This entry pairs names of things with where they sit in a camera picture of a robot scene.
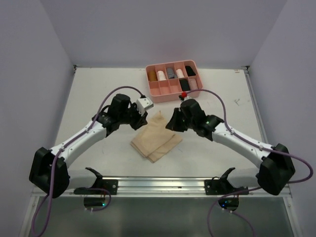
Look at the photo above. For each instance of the brown rolled underwear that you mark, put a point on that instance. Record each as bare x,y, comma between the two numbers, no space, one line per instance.
152,76

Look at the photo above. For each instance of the aluminium table frame rail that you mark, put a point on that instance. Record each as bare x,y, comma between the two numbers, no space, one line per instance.
183,169

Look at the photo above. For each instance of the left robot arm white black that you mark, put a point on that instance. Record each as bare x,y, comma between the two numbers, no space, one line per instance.
49,170

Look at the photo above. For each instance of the beige underwear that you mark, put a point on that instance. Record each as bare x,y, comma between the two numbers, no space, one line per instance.
154,140

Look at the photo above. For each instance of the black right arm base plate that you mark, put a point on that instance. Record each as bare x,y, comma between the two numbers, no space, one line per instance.
221,185

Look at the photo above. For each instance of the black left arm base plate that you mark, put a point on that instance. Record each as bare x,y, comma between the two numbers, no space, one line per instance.
91,182

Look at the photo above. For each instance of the black rolled underwear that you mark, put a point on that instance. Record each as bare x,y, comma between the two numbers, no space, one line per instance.
190,71

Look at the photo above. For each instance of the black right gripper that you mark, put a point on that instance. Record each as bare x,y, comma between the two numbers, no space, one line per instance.
172,124

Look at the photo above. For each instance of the black underwear orange trim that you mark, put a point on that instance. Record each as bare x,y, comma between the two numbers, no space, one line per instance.
185,86

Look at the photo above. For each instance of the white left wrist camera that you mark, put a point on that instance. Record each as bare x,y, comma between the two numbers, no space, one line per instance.
144,104

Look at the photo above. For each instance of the pink underwear cream waistband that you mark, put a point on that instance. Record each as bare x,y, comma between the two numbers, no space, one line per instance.
193,84

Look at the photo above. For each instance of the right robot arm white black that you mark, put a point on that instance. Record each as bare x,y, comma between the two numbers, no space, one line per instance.
273,167

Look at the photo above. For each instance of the pink divided organizer tray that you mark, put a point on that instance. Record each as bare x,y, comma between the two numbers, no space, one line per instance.
170,89

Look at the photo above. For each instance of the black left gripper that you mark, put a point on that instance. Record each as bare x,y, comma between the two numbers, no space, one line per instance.
141,120

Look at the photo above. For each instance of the grey rolled underwear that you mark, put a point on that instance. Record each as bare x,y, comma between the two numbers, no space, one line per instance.
170,73

